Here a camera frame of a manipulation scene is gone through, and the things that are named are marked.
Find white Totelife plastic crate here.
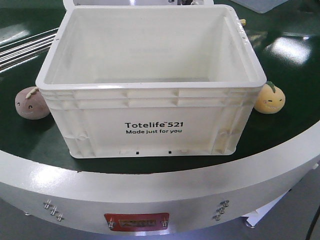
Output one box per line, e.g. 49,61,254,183
35,1,266,159

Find yellow round plush toy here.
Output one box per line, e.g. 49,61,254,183
254,81,286,114

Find pink round plush toy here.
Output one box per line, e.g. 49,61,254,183
15,86,50,120

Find red warning label plate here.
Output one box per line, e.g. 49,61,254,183
104,212,170,232

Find steel conveyor rollers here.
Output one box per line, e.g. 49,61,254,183
0,27,59,72

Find white inner conveyor ring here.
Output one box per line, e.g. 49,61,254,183
62,0,215,11

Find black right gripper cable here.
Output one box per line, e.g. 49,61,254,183
306,209,320,240

